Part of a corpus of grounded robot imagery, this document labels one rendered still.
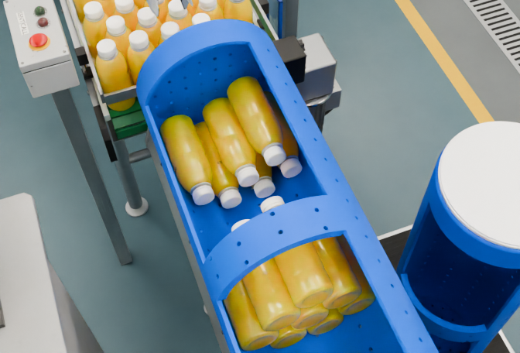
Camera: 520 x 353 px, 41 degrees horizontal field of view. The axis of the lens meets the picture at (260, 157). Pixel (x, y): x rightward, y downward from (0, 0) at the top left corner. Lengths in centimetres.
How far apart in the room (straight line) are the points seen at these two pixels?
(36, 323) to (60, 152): 164
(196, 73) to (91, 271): 120
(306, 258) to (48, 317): 39
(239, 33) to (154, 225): 130
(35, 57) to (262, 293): 68
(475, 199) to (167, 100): 61
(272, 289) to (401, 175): 154
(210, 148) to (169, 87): 14
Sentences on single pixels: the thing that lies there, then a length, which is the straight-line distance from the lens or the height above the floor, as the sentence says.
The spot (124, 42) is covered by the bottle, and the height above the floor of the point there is 104.
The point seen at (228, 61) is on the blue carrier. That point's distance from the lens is 134.
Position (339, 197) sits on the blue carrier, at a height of 120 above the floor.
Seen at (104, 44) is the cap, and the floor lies 108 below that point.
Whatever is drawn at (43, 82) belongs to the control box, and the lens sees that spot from 148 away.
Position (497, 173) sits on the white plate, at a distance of 135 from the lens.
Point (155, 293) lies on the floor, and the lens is 232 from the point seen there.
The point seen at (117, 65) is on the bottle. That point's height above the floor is 104.
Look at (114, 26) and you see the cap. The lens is 149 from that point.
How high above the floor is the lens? 212
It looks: 56 degrees down
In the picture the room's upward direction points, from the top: 1 degrees counter-clockwise
